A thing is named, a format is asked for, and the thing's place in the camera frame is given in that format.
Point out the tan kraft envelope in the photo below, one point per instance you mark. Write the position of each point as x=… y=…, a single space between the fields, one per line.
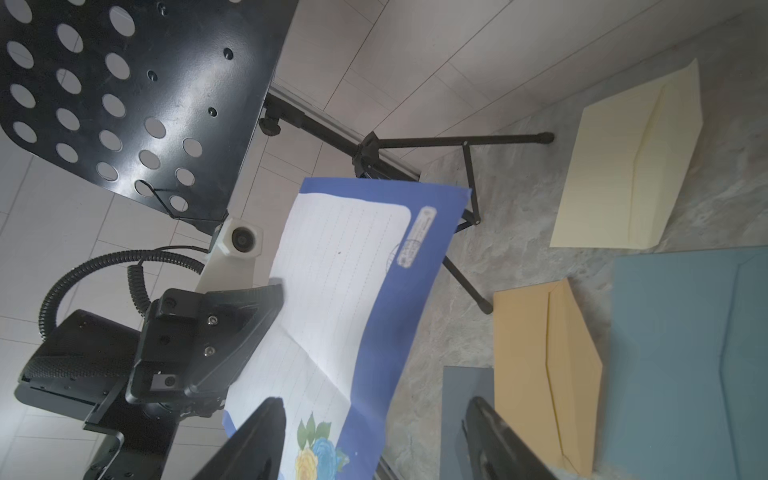
x=547 y=374

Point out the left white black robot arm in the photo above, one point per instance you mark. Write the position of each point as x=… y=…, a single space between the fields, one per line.
x=83 y=364

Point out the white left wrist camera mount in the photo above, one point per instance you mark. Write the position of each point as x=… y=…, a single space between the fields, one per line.
x=230 y=264

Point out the blue bordered white letter paper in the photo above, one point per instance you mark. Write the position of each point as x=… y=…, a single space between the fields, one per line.
x=356 y=261

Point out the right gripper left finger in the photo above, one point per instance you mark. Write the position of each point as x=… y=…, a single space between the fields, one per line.
x=255 y=450

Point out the cream yellow envelope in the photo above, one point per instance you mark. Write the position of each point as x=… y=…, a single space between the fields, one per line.
x=630 y=158

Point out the light blue envelope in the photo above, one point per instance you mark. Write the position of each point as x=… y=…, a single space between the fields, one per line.
x=687 y=382

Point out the dark grey envelope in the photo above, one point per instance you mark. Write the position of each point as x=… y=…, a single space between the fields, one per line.
x=459 y=386

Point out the black perforated music stand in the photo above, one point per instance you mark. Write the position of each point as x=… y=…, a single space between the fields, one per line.
x=157 y=101

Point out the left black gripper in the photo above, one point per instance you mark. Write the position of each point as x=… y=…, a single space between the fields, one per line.
x=185 y=333

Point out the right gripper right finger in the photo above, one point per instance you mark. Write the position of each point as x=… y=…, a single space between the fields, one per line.
x=494 y=450

